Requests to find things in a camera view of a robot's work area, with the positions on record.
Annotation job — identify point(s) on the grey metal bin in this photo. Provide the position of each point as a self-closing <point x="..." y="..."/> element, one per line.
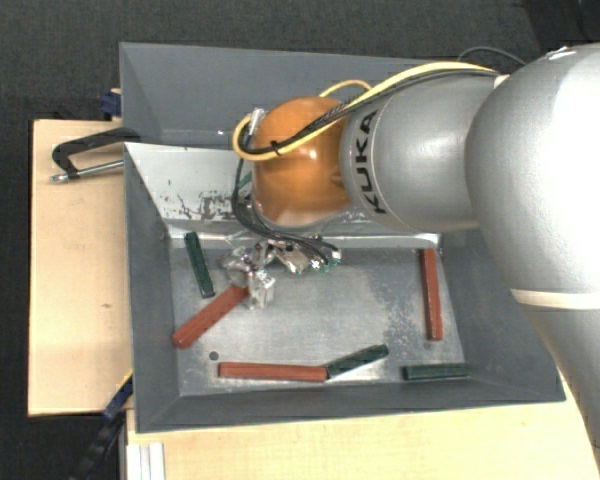
<point x="305" y="318"/>

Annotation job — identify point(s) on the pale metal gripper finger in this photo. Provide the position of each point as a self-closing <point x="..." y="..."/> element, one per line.
<point x="238" y="264"/>
<point x="260" y="290"/>

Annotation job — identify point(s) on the dark green flat block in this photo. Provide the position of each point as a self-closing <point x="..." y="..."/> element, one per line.
<point x="436" y="371"/>
<point x="199" y="265"/>
<point x="357" y="360"/>

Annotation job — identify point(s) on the red-brown flat block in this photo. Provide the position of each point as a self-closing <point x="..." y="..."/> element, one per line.
<point x="207" y="317"/>
<point x="272" y="371"/>
<point x="431" y="295"/>

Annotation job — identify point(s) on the pale cardboard board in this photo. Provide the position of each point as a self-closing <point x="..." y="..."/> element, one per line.
<point x="75" y="268"/>

